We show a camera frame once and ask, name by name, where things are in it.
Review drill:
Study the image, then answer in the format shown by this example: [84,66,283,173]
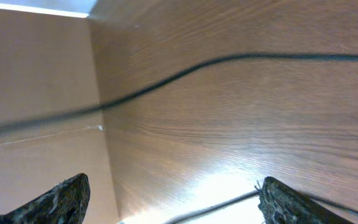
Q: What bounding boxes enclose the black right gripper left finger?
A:
[0,173,91,224]

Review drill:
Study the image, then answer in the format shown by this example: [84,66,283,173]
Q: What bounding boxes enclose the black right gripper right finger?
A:
[255,177,352,224]

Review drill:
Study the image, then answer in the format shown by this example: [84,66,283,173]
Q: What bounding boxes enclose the black USB cable looped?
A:
[0,52,358,224]

